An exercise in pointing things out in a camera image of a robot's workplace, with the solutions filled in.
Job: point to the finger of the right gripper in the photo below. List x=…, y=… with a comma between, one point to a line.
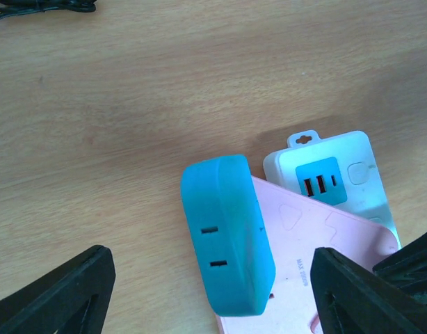
x=406, y=269

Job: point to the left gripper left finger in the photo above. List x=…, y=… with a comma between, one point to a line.
x=72, y=298

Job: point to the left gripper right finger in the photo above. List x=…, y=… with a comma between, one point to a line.
x=351, y=299

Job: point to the pink triangular socket adapter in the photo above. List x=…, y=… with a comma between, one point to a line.
x=296, y=226

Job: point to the white power strip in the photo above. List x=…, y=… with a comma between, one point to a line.
x=340, y=171

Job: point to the teal oval plug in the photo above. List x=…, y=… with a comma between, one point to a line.
x=228, y=234

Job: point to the black charger with cable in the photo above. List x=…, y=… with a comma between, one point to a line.
x=28, y=7

